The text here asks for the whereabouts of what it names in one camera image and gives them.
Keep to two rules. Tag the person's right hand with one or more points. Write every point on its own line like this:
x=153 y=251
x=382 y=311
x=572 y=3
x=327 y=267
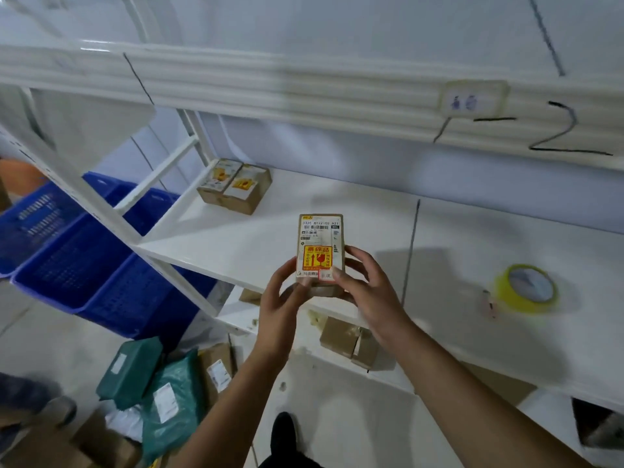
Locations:
x=380 y=302

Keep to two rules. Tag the person's left hand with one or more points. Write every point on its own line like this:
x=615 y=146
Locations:
x=278 y=316

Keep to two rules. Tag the white metal shelving rack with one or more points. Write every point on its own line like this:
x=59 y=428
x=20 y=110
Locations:
x=439 y=248

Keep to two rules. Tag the cardboard box with white label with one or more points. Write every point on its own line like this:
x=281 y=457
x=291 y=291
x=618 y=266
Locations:
x=322 y=229

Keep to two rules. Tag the labelled box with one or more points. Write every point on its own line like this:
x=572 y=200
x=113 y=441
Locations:
x=258 y=194

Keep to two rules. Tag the yellow tape roll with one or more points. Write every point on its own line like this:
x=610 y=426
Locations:
x=507 y=297

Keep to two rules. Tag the cardboard box with printed label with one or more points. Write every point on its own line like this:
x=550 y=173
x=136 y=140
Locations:
x=209 y=194

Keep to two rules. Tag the person's left forearm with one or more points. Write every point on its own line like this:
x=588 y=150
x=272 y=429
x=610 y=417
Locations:
x=224 y=414

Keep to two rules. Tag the person's right forearm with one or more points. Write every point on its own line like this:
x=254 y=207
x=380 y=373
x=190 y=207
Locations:
x=478 y=409

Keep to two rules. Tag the floor cardboard parcel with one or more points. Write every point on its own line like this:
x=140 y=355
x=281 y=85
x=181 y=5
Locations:
x=217 y=370

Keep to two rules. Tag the person's black left shoe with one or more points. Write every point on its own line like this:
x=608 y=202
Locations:
x=283 y=438

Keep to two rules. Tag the person's dark trousers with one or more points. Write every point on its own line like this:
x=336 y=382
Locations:
x=287 y=463

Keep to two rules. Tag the large floor cardboard box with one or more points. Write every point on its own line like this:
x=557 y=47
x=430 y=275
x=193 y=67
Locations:
x=34 y=453

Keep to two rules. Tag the small pink cutter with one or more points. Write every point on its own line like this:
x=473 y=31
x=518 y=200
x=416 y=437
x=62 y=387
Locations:
x=489 y=304

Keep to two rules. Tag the green plastic mailer package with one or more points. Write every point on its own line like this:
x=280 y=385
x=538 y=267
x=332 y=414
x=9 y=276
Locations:
x=175 y=409
x=131 y=375

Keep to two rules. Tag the blue plastic crate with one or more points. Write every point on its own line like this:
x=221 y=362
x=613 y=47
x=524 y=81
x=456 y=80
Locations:
x=97 y=277

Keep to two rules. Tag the white plastic bag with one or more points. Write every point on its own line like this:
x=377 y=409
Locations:
x=126 y=423

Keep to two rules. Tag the yellow-edged white sticker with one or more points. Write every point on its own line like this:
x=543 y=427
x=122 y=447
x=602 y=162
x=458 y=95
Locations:
x=473 y=98

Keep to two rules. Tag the orange object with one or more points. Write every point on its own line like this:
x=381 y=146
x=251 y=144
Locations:
x=19 y=175

